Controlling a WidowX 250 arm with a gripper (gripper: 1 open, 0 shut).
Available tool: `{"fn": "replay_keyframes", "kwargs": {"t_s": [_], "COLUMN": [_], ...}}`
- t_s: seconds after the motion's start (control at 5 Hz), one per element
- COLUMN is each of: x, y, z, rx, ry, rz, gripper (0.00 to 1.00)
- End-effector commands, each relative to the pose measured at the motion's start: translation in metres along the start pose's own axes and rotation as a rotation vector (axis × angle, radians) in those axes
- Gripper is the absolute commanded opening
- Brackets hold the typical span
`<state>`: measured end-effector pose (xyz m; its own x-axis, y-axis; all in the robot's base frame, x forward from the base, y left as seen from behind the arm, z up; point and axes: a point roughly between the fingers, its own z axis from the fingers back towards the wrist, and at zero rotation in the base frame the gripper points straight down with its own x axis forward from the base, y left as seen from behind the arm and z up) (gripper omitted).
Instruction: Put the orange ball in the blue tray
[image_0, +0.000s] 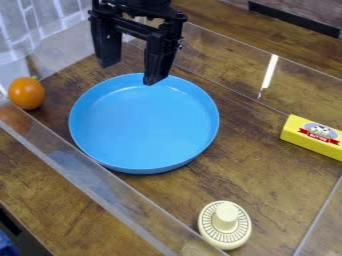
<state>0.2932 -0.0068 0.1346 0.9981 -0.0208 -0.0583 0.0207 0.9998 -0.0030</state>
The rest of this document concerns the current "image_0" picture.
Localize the clear acrylic front wall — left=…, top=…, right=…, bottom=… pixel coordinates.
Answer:
left=0, top=97, right=227, bottom=256

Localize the orange ball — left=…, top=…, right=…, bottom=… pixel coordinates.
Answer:
left=8, top=77, right=45, bottom=110

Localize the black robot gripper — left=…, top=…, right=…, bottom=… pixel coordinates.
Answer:
left=89, top=0, right=188, bottom=85

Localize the blue round tray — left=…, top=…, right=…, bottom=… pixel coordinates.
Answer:
left=68, top=73, right=219, bottom=174

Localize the clear acrylic back wall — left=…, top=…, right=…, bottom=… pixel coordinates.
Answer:
left=173, top=23, right=342, bottom=129

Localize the yellow butter box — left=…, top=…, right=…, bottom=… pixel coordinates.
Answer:
left=280, top=114, right=342, bottom=162

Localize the cream round toy knob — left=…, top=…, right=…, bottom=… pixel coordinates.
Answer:
left=197, top=200, right=252, bottom=250

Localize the black bar on wall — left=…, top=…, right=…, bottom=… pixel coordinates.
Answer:
left=248, top=1, right=342, bottom=39

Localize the clear acrylic wall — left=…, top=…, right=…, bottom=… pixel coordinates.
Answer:
left=0, top=97, right=227, bottom=256
left=173, top=23, right=342, bottom=129

